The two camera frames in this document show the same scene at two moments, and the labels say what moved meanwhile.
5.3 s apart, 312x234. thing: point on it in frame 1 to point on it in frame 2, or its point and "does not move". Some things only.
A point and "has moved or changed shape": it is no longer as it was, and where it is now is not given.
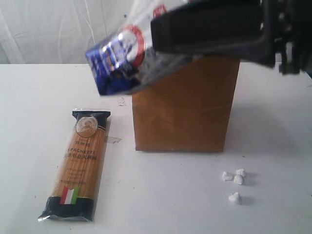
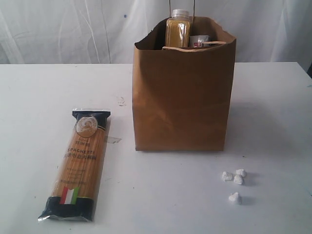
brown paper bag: (187, 109) does not move
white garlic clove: (233, 196) does not move
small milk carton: (125, 61) has moved or changed shape
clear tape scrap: (113, 140) does not move
